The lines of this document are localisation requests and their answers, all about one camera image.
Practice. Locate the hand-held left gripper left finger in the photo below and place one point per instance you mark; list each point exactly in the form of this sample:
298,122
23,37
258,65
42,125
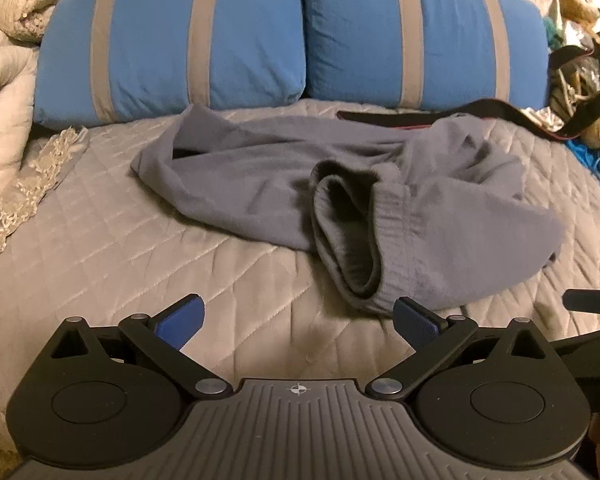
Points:
180,322

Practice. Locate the lace trimmed beige blanket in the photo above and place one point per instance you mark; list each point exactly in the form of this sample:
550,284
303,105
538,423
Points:
35,175

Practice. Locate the grey quilted bedspread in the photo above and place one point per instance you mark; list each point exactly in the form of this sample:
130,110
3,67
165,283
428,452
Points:
130,270

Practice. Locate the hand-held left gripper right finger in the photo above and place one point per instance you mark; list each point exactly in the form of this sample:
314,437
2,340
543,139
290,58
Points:
415,322

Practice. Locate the blue grey-striped pillow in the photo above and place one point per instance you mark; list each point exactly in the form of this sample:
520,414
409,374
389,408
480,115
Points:
150,50
445,35

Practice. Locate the tan teddy bear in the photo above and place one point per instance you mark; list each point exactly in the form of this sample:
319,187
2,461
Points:
577,2

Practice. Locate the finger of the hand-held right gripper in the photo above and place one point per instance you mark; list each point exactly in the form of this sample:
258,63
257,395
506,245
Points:
587,301

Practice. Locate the beige quilted comforter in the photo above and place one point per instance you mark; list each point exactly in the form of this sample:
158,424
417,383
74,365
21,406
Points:
10,90

